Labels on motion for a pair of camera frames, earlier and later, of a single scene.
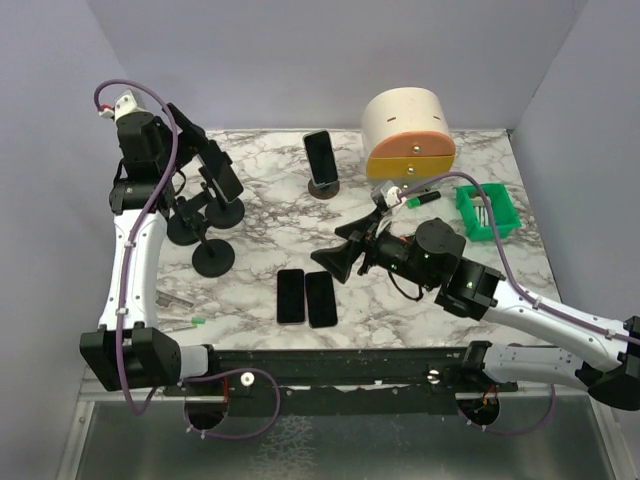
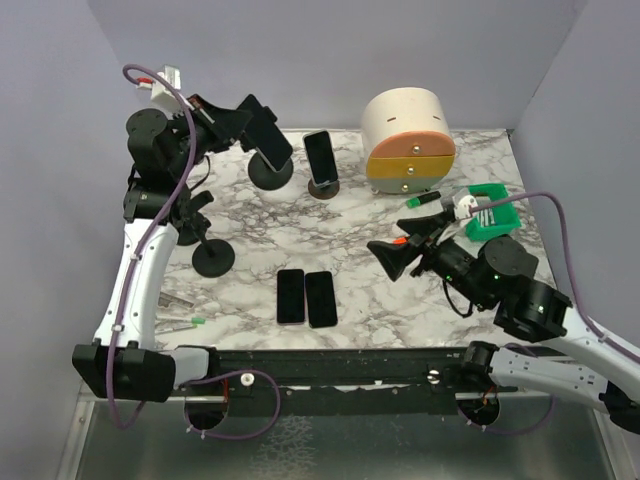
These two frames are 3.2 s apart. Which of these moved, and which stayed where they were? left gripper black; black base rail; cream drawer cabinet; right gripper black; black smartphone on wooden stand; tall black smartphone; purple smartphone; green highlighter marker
Moved: right gripper black; left gripper black
Stayed: black smartphone on wooden stand; black base rail; purple smartphone; cream drawer cabinet; green highlighter marker; tall black smartphone
